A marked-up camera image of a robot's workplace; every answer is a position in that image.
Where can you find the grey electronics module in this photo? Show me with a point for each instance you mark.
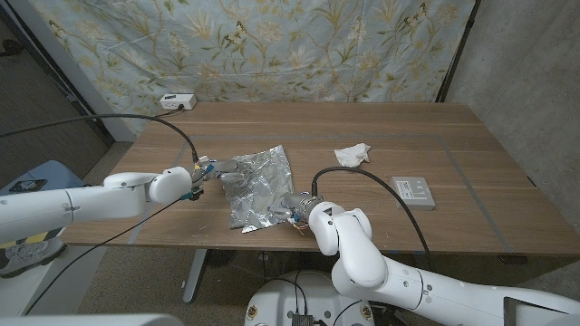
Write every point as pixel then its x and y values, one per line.
pixel 301 319

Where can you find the white table leg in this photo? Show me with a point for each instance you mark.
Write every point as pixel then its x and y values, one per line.
pixel 195 276

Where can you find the floral print backdrop cloth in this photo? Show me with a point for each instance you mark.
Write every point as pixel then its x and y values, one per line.
pixel 317 45

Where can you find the black backdrop stand pole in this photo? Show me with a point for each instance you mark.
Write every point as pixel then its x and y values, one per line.
pixel 455 54

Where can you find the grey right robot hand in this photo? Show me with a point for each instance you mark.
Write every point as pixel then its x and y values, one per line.
pixel 294 206

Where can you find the white power outlet box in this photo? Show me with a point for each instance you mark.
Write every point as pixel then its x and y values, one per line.
pixel 177 101

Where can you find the white robot chest panel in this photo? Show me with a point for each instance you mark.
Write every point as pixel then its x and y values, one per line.
pixel 90 320

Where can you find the flat grey labelled box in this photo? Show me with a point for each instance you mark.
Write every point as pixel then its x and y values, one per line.
pixel 413 192

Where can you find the white domed robot base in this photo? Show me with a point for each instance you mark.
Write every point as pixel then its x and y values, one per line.
pixel 281 299

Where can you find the crinkled aluminum foil sheet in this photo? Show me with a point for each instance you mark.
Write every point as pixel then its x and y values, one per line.
pixel 260 190

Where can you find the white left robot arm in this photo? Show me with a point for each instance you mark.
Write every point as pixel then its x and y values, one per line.
pixel 90 199

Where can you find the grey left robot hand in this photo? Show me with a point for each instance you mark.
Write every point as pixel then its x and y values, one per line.
pixel 222 171

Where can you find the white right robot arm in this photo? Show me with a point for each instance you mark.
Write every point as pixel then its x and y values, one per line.
pixel 399 271

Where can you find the grey sneaker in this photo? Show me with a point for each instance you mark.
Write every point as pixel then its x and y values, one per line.
pixel 27 258

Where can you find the crumpled white tissue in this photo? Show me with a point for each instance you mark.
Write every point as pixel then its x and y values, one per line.
pixel 352 156

